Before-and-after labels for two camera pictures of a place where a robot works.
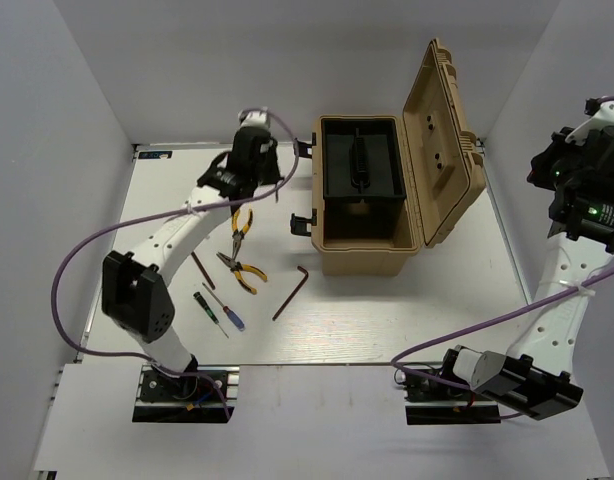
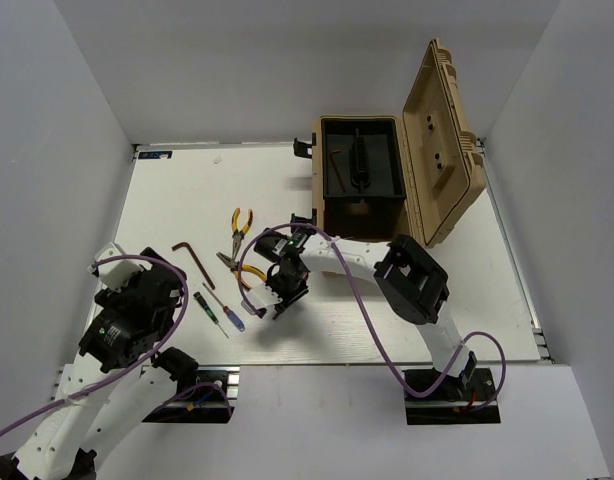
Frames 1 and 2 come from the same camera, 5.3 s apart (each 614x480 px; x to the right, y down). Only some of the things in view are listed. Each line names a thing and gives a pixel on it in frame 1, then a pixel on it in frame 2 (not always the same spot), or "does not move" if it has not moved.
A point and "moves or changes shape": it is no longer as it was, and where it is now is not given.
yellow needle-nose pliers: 238,234 does not move
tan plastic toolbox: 443,178 does not move
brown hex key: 203,271 does not move
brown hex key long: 293,293 moves or changes shape
